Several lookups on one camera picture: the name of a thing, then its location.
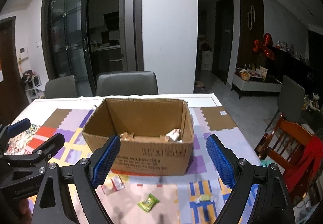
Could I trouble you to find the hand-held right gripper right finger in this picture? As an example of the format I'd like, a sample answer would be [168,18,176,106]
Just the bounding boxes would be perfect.
[206,134,296,224]

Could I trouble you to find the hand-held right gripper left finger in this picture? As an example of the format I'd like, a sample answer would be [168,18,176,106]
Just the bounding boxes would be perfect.
[31,135,121,224]

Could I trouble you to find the dark sideboard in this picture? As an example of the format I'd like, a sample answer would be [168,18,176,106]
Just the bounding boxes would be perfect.
[267,46,323,88]

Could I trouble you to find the brown cardboard box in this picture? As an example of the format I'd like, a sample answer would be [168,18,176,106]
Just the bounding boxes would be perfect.
[82,97,195,176]

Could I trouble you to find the colourful patterned table mat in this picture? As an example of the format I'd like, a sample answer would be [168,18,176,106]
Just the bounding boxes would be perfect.
[7,107,261,224]

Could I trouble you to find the dark hallway door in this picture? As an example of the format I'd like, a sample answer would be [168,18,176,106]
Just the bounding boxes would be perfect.
[212,0,234,84]

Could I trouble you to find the floral cloth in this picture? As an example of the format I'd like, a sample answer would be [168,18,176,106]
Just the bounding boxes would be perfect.
[7,124,41,155]

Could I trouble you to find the pale green wrapped candy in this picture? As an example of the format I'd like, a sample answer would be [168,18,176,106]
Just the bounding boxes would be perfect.
[193,194,214,205]

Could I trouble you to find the orange wooden chair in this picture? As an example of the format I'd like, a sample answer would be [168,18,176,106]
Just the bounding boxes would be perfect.
[255,113,323,181]

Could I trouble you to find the white low cabinet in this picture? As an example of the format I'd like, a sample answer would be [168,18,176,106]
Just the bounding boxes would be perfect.
[231,73,282,99]

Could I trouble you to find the brown wooden door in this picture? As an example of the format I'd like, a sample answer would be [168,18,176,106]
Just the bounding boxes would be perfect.
[0,17,29,118]

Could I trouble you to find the dark wardrobe with handles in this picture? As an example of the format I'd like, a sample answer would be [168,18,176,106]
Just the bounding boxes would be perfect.
[238,0,264,73]

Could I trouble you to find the person's left hand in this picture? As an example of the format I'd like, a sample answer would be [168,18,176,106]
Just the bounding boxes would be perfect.
[15,197,34,224]

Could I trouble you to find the red cloth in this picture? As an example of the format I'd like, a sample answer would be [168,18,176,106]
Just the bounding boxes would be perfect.
[284,136,323,193]

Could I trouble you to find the green snack packet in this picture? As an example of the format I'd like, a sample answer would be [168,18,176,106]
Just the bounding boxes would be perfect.
[137,193,160,213]

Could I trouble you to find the black range hood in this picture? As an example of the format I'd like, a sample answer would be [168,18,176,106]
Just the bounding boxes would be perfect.
[103,12,120,30]

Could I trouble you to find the glass sliding door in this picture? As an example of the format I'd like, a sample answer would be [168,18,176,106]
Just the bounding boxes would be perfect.
[43,0,98,88]

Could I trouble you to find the kitchen counter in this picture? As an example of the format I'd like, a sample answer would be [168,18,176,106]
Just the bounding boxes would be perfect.
[91,46,122,73]

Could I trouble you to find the red foil balloons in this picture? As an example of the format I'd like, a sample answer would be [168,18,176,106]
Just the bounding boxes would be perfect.
[253,33,277,60]

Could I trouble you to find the grey dining chair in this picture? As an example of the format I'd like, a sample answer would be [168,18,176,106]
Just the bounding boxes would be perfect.
[45,75,78,99]
[265,75,306,134]
[96,71,159,96]

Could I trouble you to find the silver refrigerator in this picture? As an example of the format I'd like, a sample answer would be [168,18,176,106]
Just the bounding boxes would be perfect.
[119,0,138,72]

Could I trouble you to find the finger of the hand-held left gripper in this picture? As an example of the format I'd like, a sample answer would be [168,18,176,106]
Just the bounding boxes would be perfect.
[2,133,65,163]
[0,118,31,154]

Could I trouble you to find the brown snack packet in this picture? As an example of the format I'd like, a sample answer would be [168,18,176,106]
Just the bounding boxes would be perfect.
[119,132,135,142]

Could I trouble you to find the white shoe rack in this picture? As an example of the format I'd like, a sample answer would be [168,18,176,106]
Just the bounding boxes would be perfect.
[24,73,42,99]

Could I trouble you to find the white red snack packet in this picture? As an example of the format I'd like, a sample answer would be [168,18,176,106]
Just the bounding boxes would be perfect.
[102,175,125,195]

